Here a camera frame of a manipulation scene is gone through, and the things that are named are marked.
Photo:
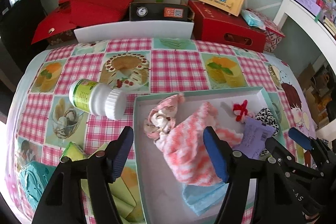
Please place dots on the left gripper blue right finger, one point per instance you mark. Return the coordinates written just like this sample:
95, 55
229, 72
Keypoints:
218, 151

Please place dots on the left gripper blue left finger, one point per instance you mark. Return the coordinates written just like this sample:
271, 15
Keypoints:
121, 151

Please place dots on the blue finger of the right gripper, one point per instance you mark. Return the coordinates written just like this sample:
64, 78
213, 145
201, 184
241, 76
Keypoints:
276, 149
300, 138

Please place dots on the purple baby wipes pack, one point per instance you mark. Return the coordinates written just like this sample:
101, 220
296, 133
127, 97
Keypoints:
254, 137

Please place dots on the pink white knitted cloth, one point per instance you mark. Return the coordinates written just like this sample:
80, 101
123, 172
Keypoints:
184, 151

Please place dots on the light green cloth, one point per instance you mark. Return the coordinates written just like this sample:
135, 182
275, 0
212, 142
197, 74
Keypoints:
126, 196

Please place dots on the black white leopard scrunchie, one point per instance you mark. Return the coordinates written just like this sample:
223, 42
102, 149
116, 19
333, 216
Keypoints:
266, 116

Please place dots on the blue face mask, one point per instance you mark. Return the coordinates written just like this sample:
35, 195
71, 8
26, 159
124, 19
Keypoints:
201, 198

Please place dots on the pink floral cloth bundle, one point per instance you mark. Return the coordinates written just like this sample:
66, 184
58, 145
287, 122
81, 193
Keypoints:
161, 119

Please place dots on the white green pill bottle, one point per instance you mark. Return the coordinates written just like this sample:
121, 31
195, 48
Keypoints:
98, 99

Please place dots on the white shallow tray teal rim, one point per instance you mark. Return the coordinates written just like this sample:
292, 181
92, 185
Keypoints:
161, 193

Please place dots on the patchwork cake print tablecloth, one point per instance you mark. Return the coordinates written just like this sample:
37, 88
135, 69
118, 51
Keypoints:
198, 66

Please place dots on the red patterned gift box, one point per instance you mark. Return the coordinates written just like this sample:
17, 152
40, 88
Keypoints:
273, 34

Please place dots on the light blue wipes pack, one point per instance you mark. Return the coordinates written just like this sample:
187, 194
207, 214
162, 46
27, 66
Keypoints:
252, 19

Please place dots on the white foam board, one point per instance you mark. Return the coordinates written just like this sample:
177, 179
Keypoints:
131, 29

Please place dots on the white shelf unit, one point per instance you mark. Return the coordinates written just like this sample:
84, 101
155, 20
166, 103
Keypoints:
315, 30

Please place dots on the black box with QR label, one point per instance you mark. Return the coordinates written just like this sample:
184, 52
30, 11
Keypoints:
145, 11

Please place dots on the red box with cutout handle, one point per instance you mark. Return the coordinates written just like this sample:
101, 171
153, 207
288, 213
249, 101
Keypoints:
214, 25

